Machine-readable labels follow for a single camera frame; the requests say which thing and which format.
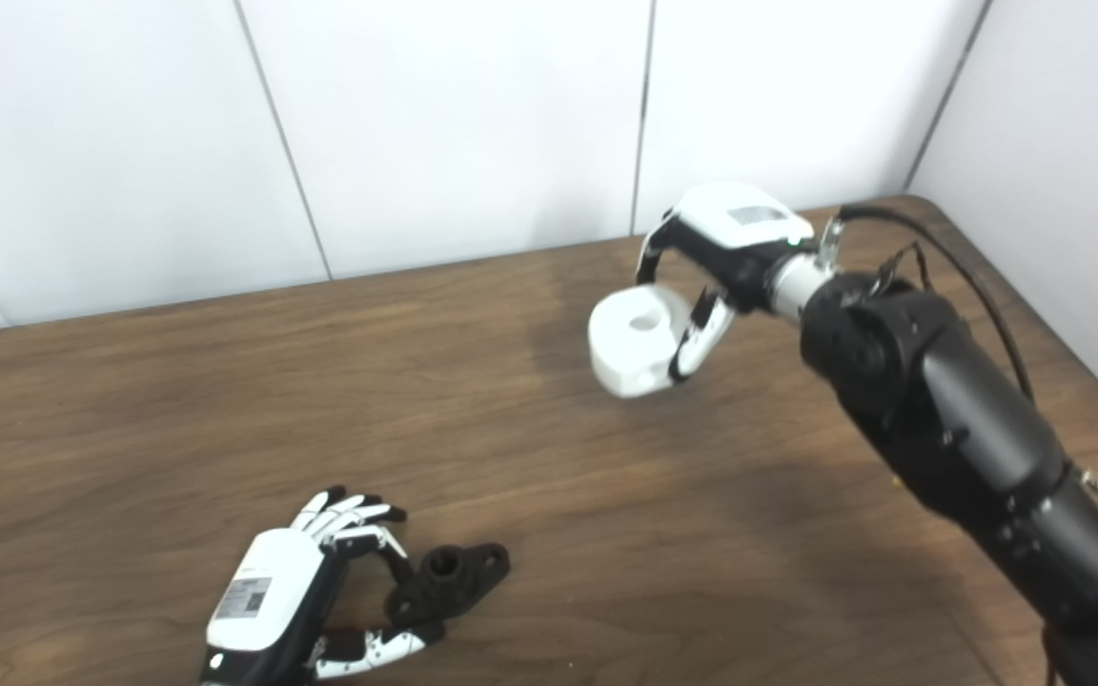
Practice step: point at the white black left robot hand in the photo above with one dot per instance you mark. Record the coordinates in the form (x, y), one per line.
(268, 591)

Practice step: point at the black flanged holder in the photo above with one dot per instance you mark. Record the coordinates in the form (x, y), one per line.
(473, 572)

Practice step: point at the round white piece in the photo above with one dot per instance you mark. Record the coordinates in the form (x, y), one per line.
(625, 357)

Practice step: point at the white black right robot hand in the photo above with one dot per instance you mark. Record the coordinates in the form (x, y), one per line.
(730, 219)

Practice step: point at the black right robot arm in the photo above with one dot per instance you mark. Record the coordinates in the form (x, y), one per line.
(949, 400)

